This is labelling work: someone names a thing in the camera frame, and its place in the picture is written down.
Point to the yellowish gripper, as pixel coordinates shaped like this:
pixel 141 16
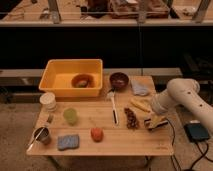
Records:
pixel 155 121

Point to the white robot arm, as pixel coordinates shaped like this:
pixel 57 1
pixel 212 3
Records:
pixel 182 91

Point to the green plastic cup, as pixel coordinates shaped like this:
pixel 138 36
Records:
pixel 70 115

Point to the metal cup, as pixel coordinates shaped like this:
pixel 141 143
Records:
pixel 42 135

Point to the yellow banana toy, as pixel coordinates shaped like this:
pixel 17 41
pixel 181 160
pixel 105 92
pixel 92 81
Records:
pixel 142 104

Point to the brown grape bunch toy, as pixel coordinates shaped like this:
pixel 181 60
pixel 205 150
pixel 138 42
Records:
pixel 132 121

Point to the black foot pedal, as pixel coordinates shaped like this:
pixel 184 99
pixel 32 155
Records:
pixel 196 132

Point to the wooden folding table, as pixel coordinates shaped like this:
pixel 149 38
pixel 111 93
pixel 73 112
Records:
pixel 118 140

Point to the dark red bowl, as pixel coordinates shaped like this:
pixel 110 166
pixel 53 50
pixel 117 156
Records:
pixel 119 80

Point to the orange toy fruit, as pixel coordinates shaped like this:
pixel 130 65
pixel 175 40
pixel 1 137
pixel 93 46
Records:
pixel 97 134

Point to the blue sponge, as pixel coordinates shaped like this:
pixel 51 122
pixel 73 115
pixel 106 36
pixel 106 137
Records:
pixel 68 142

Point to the yellow plastic tub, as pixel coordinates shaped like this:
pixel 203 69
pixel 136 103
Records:
pixel 59 73

